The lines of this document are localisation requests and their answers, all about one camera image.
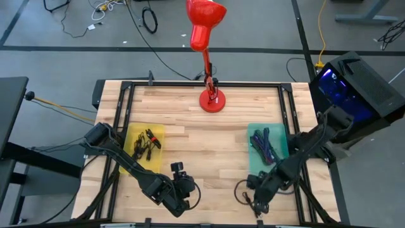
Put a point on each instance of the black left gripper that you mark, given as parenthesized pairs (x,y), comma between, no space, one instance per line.
(184,186)

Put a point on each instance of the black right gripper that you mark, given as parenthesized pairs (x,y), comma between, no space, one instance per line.
(265,191)

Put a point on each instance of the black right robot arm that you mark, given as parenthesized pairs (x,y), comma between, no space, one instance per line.
(303,152)

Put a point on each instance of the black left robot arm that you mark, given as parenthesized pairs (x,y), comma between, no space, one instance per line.
(126,158)

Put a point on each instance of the yellow plastic tray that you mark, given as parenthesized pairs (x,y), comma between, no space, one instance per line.
(158,158)

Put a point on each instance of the teal plastic tray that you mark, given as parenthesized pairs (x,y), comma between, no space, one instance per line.
(278,136)

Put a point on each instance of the black control box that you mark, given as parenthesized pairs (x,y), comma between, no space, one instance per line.
(98,93)

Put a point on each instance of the black computer with blue light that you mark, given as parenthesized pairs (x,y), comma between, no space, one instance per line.
(373,82)

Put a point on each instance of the black desk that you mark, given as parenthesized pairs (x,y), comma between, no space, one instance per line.
(11,104)

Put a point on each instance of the grey desk leg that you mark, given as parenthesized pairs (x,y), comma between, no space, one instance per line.
(367,17)

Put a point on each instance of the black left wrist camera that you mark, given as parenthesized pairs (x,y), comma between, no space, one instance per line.
(177,167)

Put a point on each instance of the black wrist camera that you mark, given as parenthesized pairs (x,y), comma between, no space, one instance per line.
(252,181)
(177,167)

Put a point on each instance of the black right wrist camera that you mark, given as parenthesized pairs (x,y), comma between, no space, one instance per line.
(252,181)

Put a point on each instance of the black metal table frame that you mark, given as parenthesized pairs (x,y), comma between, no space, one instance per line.
(205,84)

